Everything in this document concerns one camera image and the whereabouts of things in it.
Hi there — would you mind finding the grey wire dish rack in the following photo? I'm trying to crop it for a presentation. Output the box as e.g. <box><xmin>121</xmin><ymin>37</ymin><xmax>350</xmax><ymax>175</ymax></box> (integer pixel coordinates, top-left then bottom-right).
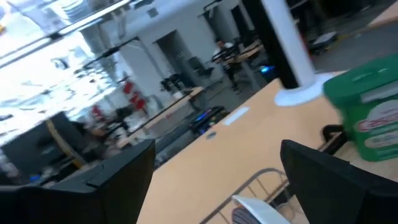
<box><xmin>198</xmin><ymin>167</ymin><xmax>301</xmax><ymax>224</ymax></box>

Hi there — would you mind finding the background wooden desk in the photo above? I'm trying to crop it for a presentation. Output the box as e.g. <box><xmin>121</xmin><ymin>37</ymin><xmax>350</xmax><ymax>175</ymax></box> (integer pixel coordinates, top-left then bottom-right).
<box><xmin>117</xmin><ymin>86</ymin><xmax>206</xmax><ymax>147</ymax></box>

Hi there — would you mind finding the background robot workstation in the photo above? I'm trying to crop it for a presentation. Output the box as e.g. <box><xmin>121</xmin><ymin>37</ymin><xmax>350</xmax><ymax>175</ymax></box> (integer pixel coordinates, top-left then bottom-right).
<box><xmin>211</xmin><ymin>37</ymin><xmax>265</xmax><ymax>91</ymax></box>

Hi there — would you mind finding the black machine with blue lights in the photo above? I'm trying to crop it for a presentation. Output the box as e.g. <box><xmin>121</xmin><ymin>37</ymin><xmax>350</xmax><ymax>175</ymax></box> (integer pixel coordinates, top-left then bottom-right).
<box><xmin>188</xmin><ymin>105</ymin><xmax>230</xmax><ymax>135</ymax></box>
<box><xmin>259</xmin><ymin>63</ymin><xmax>279</xmax><ymax>82</ymax></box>

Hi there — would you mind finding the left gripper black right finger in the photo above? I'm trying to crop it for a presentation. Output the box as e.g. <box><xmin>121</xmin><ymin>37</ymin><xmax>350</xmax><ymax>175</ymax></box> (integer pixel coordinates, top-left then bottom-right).
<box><xmin>279</xmin><ymin>139</ymin><xmax>398</xmax><ymax>224</ymax></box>

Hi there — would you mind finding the white desk outlet cover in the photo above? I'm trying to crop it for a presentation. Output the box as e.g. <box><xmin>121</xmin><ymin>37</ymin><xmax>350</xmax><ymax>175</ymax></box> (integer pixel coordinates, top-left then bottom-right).
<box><xmin>222</xmin><ymin>106</ymin><xmax>251</xmax><ymax>126</ymax></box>

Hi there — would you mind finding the dark green bowl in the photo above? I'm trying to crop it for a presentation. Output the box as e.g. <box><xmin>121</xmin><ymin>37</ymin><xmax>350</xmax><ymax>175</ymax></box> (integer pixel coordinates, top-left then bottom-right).
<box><xmin>231</xmin><ymin>195</ymin><xmax>292</xmax><ymax>224</ymax></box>

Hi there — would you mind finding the green Cascade detergent tub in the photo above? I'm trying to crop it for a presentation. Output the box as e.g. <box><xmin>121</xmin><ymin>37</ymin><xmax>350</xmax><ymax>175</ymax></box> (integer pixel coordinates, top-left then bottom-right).
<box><xmin>322</xmin><ymin>53</ymin><xmax>398</xmax><ymax>162</ymax></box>

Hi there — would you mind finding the white column with black stripe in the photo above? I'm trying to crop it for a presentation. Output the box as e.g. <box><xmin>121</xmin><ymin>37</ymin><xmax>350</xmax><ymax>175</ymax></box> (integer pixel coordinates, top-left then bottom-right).
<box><xmin>241</xmin><ymin>0</ymin><xmax>336</xmax><ymax>107</ymax></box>

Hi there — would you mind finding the person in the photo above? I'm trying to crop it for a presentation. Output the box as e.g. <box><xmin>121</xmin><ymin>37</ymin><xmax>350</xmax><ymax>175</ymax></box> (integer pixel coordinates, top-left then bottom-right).
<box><xmin>213</xmin><ymin>39</ymin><xmax>242</xmax><ymax>91</ymax></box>

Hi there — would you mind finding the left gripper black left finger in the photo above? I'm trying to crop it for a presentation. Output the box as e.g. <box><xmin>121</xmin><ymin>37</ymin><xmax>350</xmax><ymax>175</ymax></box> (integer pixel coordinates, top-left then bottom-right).
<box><xmin>0</xmin><ymin>139</ymin><xmax>156</xmax><ymax>224</ymax></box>

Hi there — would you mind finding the beige desk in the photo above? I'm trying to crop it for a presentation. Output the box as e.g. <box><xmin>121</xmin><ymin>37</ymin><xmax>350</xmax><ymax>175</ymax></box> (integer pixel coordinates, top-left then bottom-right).
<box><xmin>136</xmin><ymin>0</ymin><xmax>398</xmax><ymax>224</ymax></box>

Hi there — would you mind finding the long ceiling light strip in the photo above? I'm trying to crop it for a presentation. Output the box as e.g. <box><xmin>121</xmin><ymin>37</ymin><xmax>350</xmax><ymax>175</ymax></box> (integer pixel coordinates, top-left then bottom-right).
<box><xmin>0</xmin><ymin>0</ymin><xmax>131</xmax><ymax>68</ymax></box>

